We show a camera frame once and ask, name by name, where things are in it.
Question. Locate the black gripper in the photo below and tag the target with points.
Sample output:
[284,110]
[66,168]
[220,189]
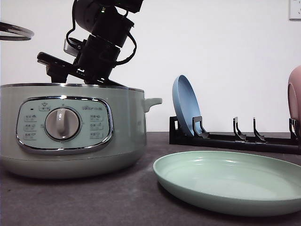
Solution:
[95,64]

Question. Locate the glass lid with green knob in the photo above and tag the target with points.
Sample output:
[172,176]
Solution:
[14,32]

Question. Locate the green plate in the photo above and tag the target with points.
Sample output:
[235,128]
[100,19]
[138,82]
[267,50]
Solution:
[231,183]

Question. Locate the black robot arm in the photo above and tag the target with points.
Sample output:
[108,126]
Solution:
[108,22]

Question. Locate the green electric steamer pot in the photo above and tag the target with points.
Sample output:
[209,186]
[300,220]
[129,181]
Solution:
[72,130]

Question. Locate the blue plate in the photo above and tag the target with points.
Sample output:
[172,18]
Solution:
[185,102]

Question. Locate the pink plate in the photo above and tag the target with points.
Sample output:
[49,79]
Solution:
[294,97]

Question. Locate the black plate rack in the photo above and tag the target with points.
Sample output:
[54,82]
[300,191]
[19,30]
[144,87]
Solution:
[292,144]

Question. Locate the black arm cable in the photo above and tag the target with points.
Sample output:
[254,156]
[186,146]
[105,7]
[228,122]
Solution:
[74,26]

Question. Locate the white wall socket right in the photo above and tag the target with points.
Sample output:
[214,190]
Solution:
[295,10]

